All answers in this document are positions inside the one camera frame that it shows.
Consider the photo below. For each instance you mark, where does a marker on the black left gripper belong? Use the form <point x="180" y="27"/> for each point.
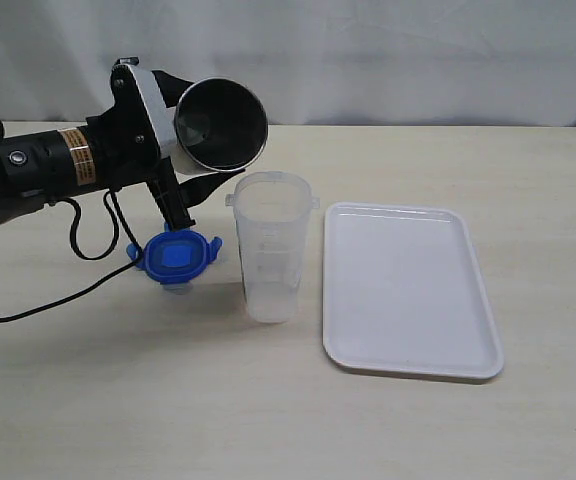
<point x="129" y="154"/>

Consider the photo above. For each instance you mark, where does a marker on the stainless steel cup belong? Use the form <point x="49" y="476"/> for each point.
<point x="221" y="126"/>

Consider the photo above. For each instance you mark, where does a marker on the blue plastic lid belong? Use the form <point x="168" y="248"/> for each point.
<point x="173" y="259"/>

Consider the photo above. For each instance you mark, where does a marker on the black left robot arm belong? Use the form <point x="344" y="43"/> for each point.
<point x="51" y="166"/>

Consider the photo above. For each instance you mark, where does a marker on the clear plastic tall container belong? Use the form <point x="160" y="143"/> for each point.
<point x="272" y="211"/>

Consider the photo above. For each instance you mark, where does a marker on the white backdrop curtain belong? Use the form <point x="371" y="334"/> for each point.
<point x="458" y="62"/>

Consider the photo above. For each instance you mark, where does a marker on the white rectangular plastic tray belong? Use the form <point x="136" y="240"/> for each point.
<point x="403" y="294"/>

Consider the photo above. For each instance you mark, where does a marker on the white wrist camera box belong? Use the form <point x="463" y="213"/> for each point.
<point x="157" y="112"/>

